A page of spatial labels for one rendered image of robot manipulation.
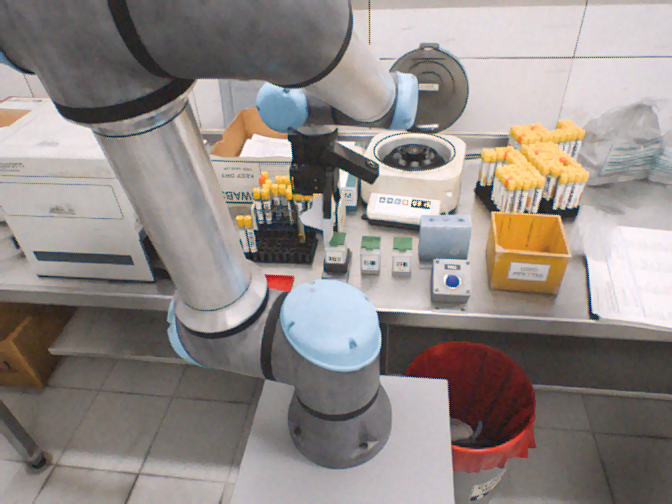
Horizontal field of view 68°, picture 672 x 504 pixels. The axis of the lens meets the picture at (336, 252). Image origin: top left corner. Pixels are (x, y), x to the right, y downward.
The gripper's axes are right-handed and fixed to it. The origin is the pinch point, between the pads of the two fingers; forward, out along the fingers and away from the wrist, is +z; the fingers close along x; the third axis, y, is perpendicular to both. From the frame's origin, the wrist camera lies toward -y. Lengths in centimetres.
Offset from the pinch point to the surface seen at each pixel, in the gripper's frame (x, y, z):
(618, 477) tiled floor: -7, -84, 99
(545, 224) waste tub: -7.7, -42.4, 4.1
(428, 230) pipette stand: -2.8, -18.6, 3.1
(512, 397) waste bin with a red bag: -8, -46, 63
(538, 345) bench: -36, -60, 73
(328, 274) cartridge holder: 3.6, 1.4, 10.5
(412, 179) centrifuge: -20.0, -15.2, 1.4
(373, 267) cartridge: 1.5, -7.7, 9.9
